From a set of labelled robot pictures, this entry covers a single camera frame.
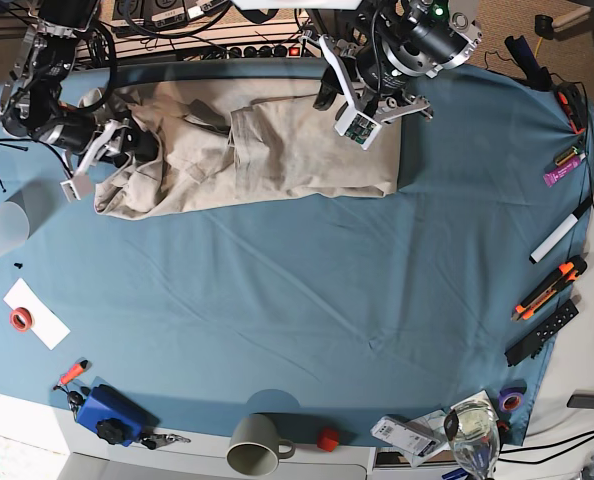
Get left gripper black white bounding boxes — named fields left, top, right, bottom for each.
left=313, top=35, right=433, bottom=151

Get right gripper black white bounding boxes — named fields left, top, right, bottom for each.
left=60, top=117, right=159, bottom=201

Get beige T-shirt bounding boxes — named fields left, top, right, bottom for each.
left=94, top=78, right=401, bottom=220

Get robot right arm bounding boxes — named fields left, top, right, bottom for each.
left=0, top=1, right=159, bottom=201

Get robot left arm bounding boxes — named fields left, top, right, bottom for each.
left=304, top=1, right=482, bottom=149

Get black power strip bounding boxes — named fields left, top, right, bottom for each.
left=196, top=43, right=323, bottom=60

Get frosted plastic cup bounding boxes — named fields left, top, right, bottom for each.
left=0, top=201, right=30, bottom=257

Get white paper sheet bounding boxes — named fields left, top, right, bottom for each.
left=4, top=278, right=70, bottom=350

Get red tape roll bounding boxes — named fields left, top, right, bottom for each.
left=9, top=307, right=34, bottom=333

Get red black pliers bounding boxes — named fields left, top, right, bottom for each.
left=555, top=82, right=588, bottom=134

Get white marker black cap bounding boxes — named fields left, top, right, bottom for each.
left=529, top=196, right=593, bottom=264

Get orange black utility knife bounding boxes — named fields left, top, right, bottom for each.
left=511, top=255, right=587, bottom=322

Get blue box with black knob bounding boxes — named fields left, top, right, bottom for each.
left=76, top=384, right=147, bottom=447

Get black remote control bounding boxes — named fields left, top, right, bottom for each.
left=505, top=298, right=579, bottom=367

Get keys with carabiner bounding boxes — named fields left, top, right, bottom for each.
left=140, top=433, right=191, bottom=450

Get purple tape roll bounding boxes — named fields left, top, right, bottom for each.
left=498, top=386, right=525, bottom=413

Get white barcode box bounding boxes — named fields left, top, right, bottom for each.
left=370, top=416, right=441, bottom=457

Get grey ceramic mug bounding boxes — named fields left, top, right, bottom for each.
left=226, top=414, right=296, bottom=477

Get red cube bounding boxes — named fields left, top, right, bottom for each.
left=316, top=427, right=340, bottom=452

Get wine glass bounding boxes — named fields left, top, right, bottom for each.
left=444, top=400, right=501, bottom=480

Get black phone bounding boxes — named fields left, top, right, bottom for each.
left=566, top=393, right=594, bottom=410

